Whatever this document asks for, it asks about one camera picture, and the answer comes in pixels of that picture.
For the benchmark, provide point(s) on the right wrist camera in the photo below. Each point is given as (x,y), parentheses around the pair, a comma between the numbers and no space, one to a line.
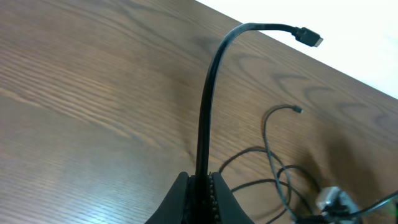
(333,203)

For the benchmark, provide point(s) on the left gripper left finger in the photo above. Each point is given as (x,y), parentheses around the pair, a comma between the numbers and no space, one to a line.
(171,210)

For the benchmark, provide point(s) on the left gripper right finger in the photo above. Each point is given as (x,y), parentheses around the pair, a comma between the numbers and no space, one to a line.
(225,209)

